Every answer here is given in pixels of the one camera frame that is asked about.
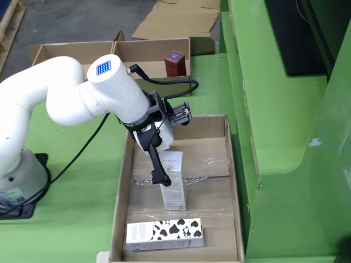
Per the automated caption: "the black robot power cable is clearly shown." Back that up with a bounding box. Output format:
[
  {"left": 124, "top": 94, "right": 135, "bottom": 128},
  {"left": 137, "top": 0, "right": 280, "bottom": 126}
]
[{"left": 0, "top": 112, "right": 110, "bottom": 219}]

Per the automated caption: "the white paper label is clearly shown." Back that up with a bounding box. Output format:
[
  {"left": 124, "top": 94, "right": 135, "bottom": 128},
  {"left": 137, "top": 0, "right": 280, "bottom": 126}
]
[{"left": 95, "top": 251, "right": 112, "bottom": 263}]

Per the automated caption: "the dark red product box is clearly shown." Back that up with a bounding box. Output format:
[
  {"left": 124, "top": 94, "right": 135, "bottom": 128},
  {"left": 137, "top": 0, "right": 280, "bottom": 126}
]
[{"left": 164, "top": 50, "right": 186, "bottom": 77}]

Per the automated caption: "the shallow cardboard tray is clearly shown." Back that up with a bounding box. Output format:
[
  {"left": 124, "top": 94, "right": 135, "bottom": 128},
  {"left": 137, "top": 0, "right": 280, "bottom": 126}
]
[{"left": 109, "top": 113, "right": 245, "bottom": 263}]

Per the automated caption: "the divided cardboard box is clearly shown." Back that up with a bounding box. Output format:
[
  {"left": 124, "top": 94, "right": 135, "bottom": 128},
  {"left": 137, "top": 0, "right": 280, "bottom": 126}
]
[{"left": 26, "top": 30, "right": 216, "bottom": 98}]

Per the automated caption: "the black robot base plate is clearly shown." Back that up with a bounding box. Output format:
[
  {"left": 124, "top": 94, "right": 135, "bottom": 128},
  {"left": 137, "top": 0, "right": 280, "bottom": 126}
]
[{"left": 0, "top": 152, "right": 52, "bottom": 220}]

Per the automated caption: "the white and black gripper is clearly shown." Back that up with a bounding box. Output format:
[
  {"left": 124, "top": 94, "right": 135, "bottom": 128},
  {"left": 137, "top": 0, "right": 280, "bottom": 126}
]
[{"left": 128, "top": 122, "right": 175, "bottom": 187}]

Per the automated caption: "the flattened cardboard sheet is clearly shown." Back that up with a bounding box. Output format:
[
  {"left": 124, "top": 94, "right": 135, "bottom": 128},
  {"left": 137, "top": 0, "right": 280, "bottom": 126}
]
[{"left": 131, "top": 0, "right": 221, "bottom": 41}]

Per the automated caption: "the tall white product box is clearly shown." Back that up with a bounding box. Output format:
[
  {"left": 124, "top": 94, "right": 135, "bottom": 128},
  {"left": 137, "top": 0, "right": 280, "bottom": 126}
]
[{"left": 156, "top": 150, "right": 188, "bottom": 211}]

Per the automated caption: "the wooden pallet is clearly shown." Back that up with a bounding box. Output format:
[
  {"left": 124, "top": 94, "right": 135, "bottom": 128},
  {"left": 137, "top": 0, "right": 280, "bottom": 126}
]
[{"left": 0, "top": 0, "right": 27, "bottom": 57}]

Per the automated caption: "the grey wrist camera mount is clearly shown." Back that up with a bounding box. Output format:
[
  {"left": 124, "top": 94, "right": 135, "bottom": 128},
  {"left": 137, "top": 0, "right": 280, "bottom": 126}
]
[{"left": 128, "top": 90, "right": 193, "bottom": 129}]

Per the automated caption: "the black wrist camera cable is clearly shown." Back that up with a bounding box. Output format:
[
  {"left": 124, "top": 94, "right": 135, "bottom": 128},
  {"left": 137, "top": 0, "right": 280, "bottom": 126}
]
[{"left": 128, "top": 64, "right": 200, "bottom": 105}]

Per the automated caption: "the green metal shelf structure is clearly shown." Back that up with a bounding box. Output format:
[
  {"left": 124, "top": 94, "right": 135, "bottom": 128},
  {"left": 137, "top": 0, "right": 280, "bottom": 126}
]
[{"left": 219, "top": 0, "right": 351, "bottom": 263}]

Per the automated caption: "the cow print product box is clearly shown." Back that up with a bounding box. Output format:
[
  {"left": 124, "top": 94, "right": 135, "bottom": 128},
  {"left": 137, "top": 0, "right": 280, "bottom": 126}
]
[{"left": 126, "top": 218, "right": 205, "bottom": 252}]

